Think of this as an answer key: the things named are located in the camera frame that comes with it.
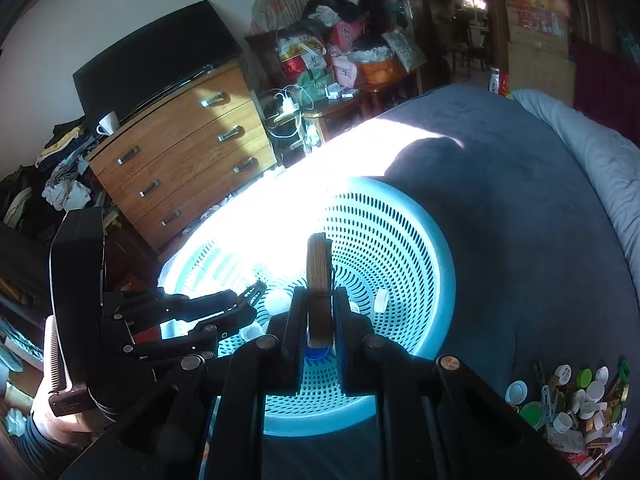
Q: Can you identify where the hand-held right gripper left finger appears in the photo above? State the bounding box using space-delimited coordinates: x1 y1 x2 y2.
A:
60 286 308 480

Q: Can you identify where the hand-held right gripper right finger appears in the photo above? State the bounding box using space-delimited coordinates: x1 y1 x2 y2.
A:
332 286 583 480

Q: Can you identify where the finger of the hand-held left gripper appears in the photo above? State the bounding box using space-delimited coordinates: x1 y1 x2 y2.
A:
120 305 258 362
102 281 268 333

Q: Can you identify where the wooden clothespin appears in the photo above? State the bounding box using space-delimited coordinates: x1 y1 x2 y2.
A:
306 232 335 350

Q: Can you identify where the turquoise perforated plastic basket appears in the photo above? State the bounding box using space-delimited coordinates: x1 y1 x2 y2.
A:
159 176 457 437

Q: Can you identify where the person's left forearm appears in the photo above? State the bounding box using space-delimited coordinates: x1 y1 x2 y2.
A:
17 415 103 478

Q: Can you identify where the person's left hand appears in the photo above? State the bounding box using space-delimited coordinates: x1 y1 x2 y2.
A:
31 385 106 446

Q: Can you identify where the heap of dark clothes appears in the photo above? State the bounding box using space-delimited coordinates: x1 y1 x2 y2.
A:
0 117 103 241

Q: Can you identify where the wooden dresser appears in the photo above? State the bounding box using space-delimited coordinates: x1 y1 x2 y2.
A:
85 57 278 253

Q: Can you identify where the white mug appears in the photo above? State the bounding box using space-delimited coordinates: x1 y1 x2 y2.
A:
96 111 120 137

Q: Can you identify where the blue-grey bed blanket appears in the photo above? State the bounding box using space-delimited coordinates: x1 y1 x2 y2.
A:
160 84 640 480

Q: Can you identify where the dark wooden side table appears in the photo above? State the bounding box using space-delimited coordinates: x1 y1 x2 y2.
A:
310 82 417 143

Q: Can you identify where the black television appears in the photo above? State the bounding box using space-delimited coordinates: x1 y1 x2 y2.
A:
72 0 243 123

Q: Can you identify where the pile of plastic bottle caps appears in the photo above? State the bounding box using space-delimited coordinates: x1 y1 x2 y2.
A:
505 357 632 466

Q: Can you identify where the dark wooden chair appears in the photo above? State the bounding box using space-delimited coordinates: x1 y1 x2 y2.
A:
445 35 488 73

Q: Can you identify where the white duvet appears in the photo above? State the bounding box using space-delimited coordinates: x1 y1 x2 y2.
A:
510 89 640 281

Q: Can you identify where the dark wooden door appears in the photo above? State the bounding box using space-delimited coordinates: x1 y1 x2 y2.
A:
390 0 441 96

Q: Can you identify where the plain cardboard box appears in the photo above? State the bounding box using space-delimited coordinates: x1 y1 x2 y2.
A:
505 40 576 107

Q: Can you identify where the magenta cloth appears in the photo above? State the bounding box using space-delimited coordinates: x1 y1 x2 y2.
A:
572 42 640 133

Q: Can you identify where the red printed cardboard box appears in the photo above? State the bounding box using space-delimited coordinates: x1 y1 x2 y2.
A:
505 0 572 42

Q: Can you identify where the white power strip with cables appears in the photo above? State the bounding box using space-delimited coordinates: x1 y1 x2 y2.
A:
262 87 314 151

